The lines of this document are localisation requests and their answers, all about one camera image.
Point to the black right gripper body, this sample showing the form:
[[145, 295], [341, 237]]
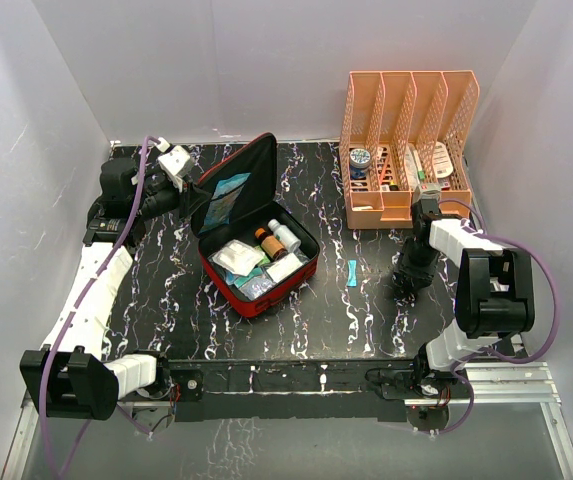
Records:
[[417, 261]]

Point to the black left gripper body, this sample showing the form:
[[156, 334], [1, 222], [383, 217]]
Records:
[[160, 200]]

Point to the blue cotton swab packet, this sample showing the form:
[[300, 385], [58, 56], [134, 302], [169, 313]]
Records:
[[224, 198]]

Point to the white gauze pad packet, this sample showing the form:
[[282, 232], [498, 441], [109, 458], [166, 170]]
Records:
[[237, 257]]

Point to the red black medicine case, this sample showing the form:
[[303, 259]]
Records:
[[254, 208]]

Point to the brown bottle orange cap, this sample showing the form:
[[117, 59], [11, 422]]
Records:
[[274, 249]]

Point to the clear bag blue mask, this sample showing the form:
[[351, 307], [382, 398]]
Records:
[[256, 287]]

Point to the white plastic bottle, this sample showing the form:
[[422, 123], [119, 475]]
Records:
[[284, 235]]

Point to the clear bag white gauze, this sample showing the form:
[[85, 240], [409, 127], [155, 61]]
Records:
[[284, 267]]

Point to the clear bag blue bandage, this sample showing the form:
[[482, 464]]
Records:
[[239, 280]]

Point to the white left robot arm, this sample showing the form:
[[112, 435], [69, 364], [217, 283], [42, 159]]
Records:
[[108, 248]]

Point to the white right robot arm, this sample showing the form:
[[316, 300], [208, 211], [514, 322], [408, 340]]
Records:
[[494, 296]]

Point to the small teal sachet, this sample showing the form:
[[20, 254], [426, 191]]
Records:
[[352, 274]]

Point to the grey stapler box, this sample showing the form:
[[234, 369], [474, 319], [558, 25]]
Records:
[[430, 191]]

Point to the pink white card pack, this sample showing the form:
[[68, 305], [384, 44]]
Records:
[[441, 160]]

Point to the round blue patterned tin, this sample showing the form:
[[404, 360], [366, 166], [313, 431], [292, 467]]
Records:
[[360, 160]]

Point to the peach plastic desk organizer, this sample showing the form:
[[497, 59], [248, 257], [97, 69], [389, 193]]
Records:
[[398, 116]]

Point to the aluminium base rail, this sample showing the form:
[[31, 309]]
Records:
[[286, 387]]

